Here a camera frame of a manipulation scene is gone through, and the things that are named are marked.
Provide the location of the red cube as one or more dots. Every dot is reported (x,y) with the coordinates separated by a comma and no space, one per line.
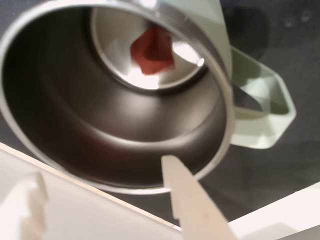
(153,52)

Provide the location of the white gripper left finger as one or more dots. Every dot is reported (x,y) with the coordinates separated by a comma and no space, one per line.
(22,215)

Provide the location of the pale green steel mug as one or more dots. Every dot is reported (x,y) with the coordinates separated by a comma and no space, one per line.
(75,112)

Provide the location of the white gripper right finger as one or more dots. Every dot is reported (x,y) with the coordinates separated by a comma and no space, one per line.
(195,205)

